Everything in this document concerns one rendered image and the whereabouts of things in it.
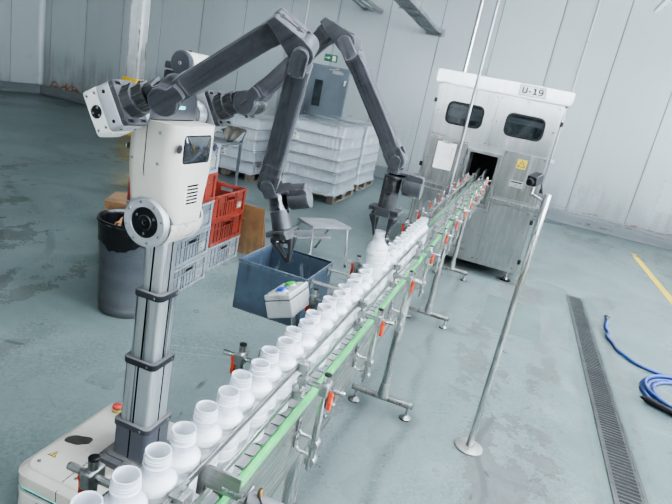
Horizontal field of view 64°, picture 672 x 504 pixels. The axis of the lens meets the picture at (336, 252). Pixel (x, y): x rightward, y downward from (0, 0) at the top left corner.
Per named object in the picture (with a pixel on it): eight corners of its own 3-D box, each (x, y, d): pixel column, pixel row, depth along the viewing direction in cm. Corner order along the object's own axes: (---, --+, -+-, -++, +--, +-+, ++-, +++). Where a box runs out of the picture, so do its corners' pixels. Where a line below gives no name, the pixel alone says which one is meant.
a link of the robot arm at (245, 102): (341, 11, 169) (331, 5, 160) (366, 47, 169) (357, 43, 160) (242, 100, 187) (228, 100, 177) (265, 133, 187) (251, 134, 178)
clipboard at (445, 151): (451, 172, 598) (458, 142, 589) (430, 167, 604) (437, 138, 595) (451, 171, 601) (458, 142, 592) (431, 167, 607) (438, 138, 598)
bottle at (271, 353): (277, 417, 115) (290, 348, 111) (264, 432, 110) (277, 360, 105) (252, 407, 117) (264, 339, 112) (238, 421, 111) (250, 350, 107)
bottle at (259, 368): (243, 449, 104) (256, 373, 99) (227, 431, 108) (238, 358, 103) (268, 440, 108) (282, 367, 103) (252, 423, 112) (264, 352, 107)
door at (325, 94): (331, 166, 1214) (349, 69, 1155) (290, 156, 1241) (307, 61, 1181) (332, 166, 1223) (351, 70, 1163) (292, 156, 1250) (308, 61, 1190)
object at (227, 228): (208, 248, 450) (212, 223, 444) (165, 236, 459) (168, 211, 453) (241, 234, 507) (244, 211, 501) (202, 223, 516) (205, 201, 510)
